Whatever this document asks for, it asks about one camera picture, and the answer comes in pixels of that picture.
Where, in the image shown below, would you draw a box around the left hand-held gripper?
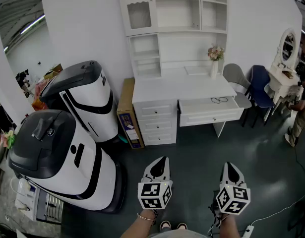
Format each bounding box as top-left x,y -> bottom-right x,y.
138,156 -> 173,211

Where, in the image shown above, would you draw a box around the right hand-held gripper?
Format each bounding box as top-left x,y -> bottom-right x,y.
215,162 -> 251,216

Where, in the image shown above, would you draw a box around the white desk drawer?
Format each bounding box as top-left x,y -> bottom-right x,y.
178,95 -> 245,127

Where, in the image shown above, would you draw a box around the person's left forearm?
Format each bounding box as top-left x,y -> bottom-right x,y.
120,208 -> 158,238

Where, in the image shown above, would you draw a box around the person's right forearm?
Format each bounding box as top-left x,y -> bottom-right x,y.
217,213 -> 242,238

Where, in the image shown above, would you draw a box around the small white side drawer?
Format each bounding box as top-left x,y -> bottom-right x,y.
141,131 -> 178,146
137,119 -> 177,134
133,101 -> 178,120

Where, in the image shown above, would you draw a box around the white desk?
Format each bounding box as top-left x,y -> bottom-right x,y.
131,66 -> 239,146

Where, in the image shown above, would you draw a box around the white power strip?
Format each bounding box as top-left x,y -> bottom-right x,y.
241,225 -> 255,238

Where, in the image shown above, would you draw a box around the person's left shoe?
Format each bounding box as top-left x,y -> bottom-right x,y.
159,220 -> 172,232

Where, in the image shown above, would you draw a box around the person's grey shirt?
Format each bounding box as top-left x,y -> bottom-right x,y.
149,229 -> 208,238

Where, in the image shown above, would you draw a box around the long brown cardboard box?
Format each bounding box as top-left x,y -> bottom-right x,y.
116,77 -> 145,149

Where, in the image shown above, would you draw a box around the white and black robot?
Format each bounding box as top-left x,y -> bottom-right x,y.
39,60 -> 120,144
7,109 -> 128,215

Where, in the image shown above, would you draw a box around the grey chair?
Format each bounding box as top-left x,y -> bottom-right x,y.
222,63 -> 253,127

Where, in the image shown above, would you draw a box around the blue chair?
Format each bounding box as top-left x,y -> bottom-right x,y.
245,64 -> 276,129

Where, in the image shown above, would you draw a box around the white dressing table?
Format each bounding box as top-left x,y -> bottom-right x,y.
264,65 -> 302,123

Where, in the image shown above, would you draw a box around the white vase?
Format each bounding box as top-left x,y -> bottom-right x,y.
210,59 -> 219,79

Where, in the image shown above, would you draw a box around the pink flower bouquet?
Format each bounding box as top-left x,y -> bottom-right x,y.
207,44 -> 225,62

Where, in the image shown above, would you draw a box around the oval white-framed mirror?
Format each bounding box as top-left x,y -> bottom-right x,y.
275,28 -> 298,72

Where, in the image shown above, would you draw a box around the white hutch shelf unit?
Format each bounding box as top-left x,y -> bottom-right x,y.
117,0 -> 229,79

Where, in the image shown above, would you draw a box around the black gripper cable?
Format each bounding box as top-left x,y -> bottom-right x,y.
207,199 -> 229,236

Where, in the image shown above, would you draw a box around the thin gold bracelet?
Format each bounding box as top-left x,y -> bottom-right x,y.
136,212 -> 156,222

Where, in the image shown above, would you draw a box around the white floor cable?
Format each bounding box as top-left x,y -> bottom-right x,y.
250,188 -> 305,227

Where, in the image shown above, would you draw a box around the black cable loop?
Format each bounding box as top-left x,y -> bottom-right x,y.
211,96 -> 229,105

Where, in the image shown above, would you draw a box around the white wire rack cart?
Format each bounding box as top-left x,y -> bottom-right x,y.
14,177 -> 64,225

